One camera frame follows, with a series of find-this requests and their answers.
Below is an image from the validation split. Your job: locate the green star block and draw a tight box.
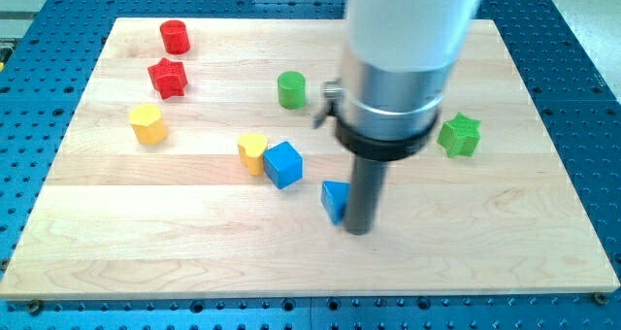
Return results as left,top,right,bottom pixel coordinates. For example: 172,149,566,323
437,113,481,158

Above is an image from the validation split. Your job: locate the blue cube block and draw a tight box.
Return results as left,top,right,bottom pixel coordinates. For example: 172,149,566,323
264,141,304,189

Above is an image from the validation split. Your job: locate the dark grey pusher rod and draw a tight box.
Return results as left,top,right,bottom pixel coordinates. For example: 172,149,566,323
343,155,387,235

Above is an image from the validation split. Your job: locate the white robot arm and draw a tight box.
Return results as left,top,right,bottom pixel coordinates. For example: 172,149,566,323
313,0,481,235

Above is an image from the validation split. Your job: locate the yellow heart block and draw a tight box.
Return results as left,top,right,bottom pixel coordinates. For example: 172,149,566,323
237,133,268,176

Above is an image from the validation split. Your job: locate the wooden board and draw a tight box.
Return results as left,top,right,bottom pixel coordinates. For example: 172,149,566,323
1,17,619,300

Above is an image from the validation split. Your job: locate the red star block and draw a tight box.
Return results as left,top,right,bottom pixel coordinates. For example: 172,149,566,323
147,58,187,100

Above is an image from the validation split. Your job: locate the green cylinder block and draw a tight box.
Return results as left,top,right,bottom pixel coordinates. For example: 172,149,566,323
277,71,306,110

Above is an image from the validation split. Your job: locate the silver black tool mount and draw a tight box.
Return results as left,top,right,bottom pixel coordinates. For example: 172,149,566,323
312,48,451,162

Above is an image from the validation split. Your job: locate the yellow hexagon block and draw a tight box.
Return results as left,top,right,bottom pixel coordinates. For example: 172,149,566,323
129,104,168,145

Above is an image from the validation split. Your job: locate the blue triangle block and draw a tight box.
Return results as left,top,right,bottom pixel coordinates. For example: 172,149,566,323
320,181,349,225

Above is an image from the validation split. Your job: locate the red cylinder block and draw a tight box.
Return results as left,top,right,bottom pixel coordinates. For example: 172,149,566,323
160,19,190,54

